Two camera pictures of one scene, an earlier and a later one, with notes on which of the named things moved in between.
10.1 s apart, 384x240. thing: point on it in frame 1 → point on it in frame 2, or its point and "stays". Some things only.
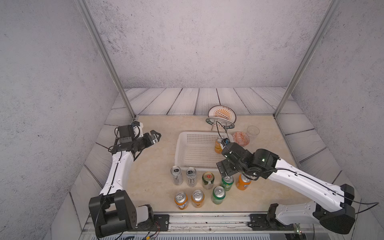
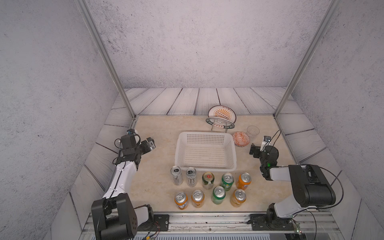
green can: x=219 y=193 stays
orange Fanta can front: x=242 y=182 stays
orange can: x=218 y=146 → x=238 y=196
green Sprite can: x=227 y=182 stays
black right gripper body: x=229 y=168 → x=258 y=154
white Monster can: x=177 y=176 stays
